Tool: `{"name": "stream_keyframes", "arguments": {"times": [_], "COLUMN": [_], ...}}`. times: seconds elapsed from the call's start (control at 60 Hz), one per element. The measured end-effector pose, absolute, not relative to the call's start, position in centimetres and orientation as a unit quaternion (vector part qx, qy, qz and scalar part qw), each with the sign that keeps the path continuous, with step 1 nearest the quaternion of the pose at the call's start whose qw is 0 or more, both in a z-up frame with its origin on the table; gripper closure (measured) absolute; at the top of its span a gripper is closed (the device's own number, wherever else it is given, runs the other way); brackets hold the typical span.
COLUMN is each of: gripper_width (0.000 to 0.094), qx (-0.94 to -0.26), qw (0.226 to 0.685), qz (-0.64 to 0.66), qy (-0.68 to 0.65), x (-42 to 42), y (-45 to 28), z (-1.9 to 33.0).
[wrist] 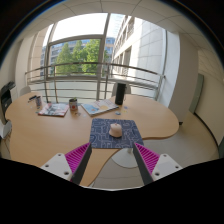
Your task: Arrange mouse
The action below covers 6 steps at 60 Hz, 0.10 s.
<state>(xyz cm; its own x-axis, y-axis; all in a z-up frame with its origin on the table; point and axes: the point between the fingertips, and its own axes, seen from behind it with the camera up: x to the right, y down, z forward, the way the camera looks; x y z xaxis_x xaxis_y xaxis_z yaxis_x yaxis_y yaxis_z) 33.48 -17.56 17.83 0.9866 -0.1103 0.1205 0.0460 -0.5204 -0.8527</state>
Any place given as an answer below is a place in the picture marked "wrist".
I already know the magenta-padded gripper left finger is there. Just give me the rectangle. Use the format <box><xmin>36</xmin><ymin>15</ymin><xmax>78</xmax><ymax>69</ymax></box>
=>
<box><xmin>39</xmin><ymin>142</ymin><xmax>93</xmax><ymax>186</ymax></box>

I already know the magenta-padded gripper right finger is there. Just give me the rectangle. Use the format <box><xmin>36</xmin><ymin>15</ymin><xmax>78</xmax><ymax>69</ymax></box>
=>
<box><xmin>131</xmin><ymin>142</ymin><xmax>184</xmax><ymax>187</ymax></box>

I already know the beige computer mouse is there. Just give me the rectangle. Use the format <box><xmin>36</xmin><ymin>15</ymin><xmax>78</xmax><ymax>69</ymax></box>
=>
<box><xmin>108</xmin><ymin>122</ymin><xmax>124</xmax><ymax>138</ymax></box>

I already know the blue patterned mouse pad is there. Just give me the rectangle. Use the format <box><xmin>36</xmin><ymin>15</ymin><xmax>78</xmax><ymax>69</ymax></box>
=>
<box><xmin>88</xmin><ymin>118</ymin><xmax>145</xmax><ymax>150</ymax></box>

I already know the white round table base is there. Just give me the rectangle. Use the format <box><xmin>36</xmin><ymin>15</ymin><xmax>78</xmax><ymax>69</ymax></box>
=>
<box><xmin>111</xmin><ymin>147</ymin><xmax>138</xmax><ymax>169</ymax></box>

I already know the red magazine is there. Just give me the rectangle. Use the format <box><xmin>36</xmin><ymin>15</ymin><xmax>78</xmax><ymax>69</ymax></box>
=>
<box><xmin>37</xmin><ymin>102</ymin><xmax>70</xmax><ymax>118</ymax></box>

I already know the small printed can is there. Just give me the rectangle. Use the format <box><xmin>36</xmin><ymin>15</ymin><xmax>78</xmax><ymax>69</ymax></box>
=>
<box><xmin>34</xmin><ymin>95</ymin><xmax>43</xmax><ymax>109</ymax></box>

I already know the light blue magazine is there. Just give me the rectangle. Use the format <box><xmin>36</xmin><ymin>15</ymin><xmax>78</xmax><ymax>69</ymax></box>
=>
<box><xmin>80</xmin><ymin>98</ymin><xmax>120</xmax><ymax>117</ymax></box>

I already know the grey-green door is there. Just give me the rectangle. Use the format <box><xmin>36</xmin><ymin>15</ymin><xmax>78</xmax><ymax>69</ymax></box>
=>
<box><xmin>189</xmin><ymin>73</ymin><xmax>205</xmax><ymax>115</ymax></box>

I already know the black cylindrical speaker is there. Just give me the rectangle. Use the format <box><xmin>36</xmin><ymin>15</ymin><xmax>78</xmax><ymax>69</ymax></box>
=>
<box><xmin>114</xmin><ymin>82</ymin><xmax>127</xmax><ymax>106</ymax></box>

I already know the metal balcony railing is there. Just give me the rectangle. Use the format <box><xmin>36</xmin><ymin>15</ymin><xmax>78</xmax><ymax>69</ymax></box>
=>
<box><xmin>24</xmin><ymin>61</ymin><xmax>166</xmax><ymax>101</ymax></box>

